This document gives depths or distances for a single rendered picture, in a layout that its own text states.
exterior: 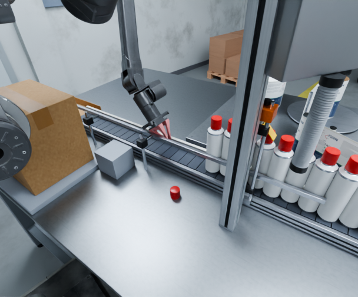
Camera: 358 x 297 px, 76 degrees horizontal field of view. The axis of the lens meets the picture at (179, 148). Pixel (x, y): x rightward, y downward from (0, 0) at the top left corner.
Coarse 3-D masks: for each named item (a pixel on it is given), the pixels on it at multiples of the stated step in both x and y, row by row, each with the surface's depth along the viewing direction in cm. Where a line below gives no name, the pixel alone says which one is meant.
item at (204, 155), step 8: (88, 112) 102; (96, 112) 100; (112, 120) 94; (136, 128) 88; (160, 136) 83; (176, 144) 79; (192, 152) 77; (200, 152) 75; (216, 160) 72; (224, 160) 72; (264, 176) 65; (280, 184) 63; (288, 184) 63; (296, 192) 61; (304, 192) 60; (320, 200) 59
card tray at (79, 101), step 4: (76, 100) 137; (80, 100) 134; (84, 100) 132; (80, 104) 136; (84, 104) 134; (88, 104) 131; (92, 104) 129; (96, 104) 127; (100, 108) 126; (80, 112) 128
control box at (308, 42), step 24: (288, 0) 32; (312, 0) 30; (336, 0) 31; (288, 24) 32; (312, 24) 32; (336, 24) 34; (288, 48) 33; (312, 48) 34; (336, 48) 36; (288, 72) 35; (312, 72) 37
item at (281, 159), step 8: (288, 136) 60; (280, 144) 60; (288, 144) 58; (280, 152) 60; (288, 152) 60; (272, 160) 63; (280, 160) 61; (288, 160) 60; (272, 168) 64; (280, 168) 62; (288, 168) 63; (272, 176) 65; (280, 176) 64; (264, 184) 70; (272, 184) 66; (264, 192) 70; (272, 192) 68
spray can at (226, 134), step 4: (228, 120) 67; (228, 124) 67; (228, 128) 68; (224, 132) 70; (228, 132) 68; (224, 136) 69; (228, 136) 68; (224, 140) 70; (228, 140) 68; (224, 144) 71; (228, 144) 69; (224, 148) 71; (224, 152) 72; (224, 156) 73; (220, 164) 77; (220, 168) 77; (224, 168) 75; (220, 172) 78; (224, 172) 76; (224, 176) 77
